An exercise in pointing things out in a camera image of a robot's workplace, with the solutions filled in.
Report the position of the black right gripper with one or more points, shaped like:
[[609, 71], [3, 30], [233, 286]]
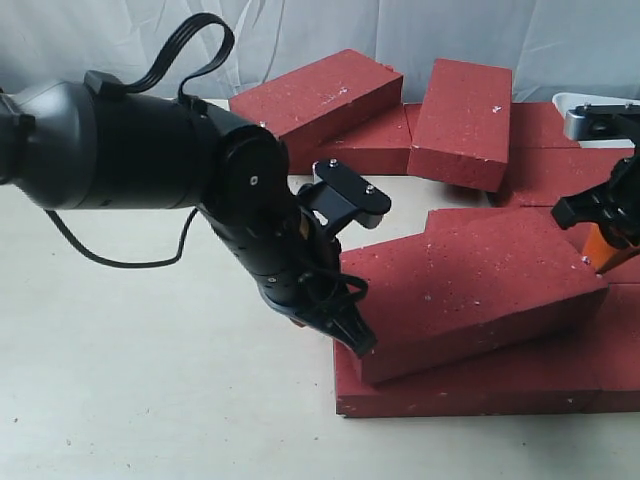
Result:
[[613, 209]]

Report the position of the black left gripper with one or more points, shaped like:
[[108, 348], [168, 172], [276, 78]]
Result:
[[287, 242]]

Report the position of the red brick large front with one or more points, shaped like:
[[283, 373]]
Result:
[[464, 289]]

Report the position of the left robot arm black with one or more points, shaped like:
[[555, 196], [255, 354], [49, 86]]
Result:
[[66, 147]]

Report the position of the red brick under tilted brick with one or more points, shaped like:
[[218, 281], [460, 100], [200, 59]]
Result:
[[379, 146]]

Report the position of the white tray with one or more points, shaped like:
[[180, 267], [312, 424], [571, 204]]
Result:
[[564, 101]]

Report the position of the white backdrop cloth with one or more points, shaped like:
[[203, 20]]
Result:
[[550, 46]]

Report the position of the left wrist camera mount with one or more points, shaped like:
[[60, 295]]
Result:
[[341, 196]]

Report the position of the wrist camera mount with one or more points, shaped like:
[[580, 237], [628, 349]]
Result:
[[341, 196], [588, 122]]

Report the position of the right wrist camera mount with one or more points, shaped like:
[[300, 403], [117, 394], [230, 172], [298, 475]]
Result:
[[588, 122]]

